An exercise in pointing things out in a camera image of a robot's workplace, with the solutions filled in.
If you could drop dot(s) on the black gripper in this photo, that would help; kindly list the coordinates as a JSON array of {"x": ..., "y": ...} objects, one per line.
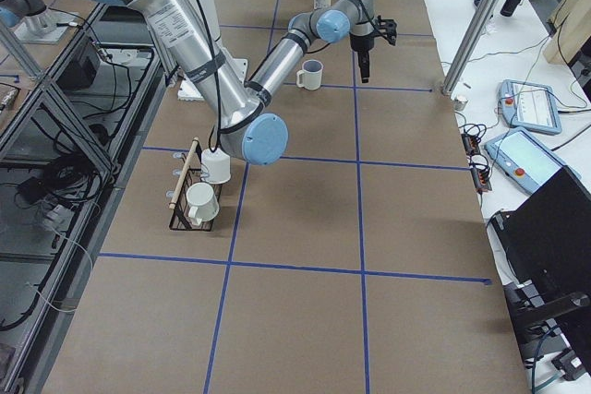
[{"x": 360, "y": 43}]

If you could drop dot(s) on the white mug grey interior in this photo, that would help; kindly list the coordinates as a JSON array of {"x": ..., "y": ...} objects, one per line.
[{"x": 310, "y": 75}]

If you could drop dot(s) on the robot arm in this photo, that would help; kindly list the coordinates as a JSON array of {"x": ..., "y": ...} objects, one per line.
[
  {"x": 244, "y": 129},
  {"x": 32, "y": 21}
]

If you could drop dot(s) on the black power strip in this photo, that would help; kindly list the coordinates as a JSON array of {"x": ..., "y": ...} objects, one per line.
[{"x": 478, "y": 164}]

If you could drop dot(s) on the teach pendant far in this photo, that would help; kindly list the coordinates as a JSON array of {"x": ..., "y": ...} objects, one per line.
[{"x": 529, "y": 105}]

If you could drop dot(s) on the teach pendant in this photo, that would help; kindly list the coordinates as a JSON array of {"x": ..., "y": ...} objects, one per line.
[
  {"x": 529, "y": 105},
  {"x": 522, "y": 157}
]

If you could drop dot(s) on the white mug on rack upper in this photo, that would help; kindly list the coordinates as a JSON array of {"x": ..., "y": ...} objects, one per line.
[{"x": 215, "y": 167}]

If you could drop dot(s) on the white mug on rack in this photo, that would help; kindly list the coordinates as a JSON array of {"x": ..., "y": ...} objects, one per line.
[
  {"x": 215, "y": 167},
  {"x": 202, "y": 203}
]

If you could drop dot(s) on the teach pendant near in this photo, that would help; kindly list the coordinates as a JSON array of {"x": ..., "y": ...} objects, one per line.
[{"x": 522, "y": 157}]

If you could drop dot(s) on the white mug on rack lower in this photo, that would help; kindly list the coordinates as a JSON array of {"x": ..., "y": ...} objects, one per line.
[{"x": 202, "y": 203}]

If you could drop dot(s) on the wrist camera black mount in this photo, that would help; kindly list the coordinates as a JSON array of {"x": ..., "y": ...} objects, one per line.
[{"x": 385, "y": 28}]

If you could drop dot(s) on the aluminium frame post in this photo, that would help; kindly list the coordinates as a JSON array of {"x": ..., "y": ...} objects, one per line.
[{"x": 467, "y": 45}]

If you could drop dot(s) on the black wire mug rack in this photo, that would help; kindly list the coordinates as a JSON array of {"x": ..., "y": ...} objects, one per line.
[{"x": 189, "y": 175}]

